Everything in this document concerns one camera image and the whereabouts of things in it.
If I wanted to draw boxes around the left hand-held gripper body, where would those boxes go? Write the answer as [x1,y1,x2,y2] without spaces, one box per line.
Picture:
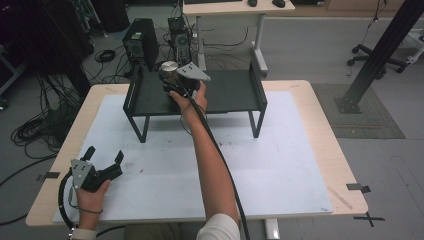
[70,158,125,193]

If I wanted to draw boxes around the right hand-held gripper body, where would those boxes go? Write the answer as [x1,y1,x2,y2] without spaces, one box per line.
[162,61,212,98]

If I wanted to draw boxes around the beige jar with silver lid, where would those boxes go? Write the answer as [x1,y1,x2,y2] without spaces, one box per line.
[157,60,180,88]

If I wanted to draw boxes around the black metal shelf rack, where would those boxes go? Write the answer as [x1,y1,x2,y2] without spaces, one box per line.
[122,61,269,144]

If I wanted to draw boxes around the person's left hand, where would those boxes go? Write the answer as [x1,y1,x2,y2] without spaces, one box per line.
[74,179,112,215]

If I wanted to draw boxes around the person's right hand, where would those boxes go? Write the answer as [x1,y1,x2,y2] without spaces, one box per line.
[167,80,209,118]

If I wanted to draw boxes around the black tape strip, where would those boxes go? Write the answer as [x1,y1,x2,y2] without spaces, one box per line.
[345,182,372,195]
[35,171,61,183]

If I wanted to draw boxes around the small open computer tower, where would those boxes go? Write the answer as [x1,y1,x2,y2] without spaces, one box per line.
[167,15,194,67]

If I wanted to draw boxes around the large black computer tower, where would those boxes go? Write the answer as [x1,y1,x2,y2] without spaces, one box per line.
[121,17,161,72]

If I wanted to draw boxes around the black keyboard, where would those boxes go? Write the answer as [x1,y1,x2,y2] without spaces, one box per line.
[183,0,244,5]

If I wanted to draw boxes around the white-legged wooden desk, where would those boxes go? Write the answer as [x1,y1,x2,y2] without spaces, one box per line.
[181,0,297,78]

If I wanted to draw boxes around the person's olive trousers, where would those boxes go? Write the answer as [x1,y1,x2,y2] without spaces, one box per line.
[124,222,204,240]

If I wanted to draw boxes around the white sleeve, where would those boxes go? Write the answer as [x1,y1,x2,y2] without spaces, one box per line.
[195,213,242,240]

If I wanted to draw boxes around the white table mat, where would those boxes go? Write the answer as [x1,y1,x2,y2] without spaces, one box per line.
[52,90,335,225]

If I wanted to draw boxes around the light wooden table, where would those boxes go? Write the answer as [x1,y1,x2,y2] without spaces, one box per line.
[25,79,370,228]

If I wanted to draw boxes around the white table leg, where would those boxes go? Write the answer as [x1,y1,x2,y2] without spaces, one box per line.
[264,218,281,240]

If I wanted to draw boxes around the grey floor mat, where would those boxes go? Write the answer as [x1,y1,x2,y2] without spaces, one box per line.
[311,82,407,140]

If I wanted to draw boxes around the black office chair base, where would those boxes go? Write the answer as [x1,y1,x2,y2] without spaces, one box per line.
[346,43,410,81]

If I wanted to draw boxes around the black metal pillar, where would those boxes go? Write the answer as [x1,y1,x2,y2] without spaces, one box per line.
[333,0,424,115]

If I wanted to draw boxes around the black tape cross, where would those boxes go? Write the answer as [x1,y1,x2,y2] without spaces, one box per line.
[352,211,386,229]

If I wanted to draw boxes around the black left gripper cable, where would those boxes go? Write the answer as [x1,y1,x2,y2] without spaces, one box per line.
[57,169,77,232]

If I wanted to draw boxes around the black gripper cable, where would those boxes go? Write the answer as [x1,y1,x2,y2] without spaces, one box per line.
[57,169,77,232]
[181,89,252,240]

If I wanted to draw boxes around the tangle of black floor cables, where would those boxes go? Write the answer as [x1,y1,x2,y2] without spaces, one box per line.
[9,73,88,160]

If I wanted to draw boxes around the coiled black cable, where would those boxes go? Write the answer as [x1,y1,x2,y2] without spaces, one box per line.
[94,48,117,64]

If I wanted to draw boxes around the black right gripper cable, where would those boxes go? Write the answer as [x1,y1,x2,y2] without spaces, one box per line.
[181,89,252,240]

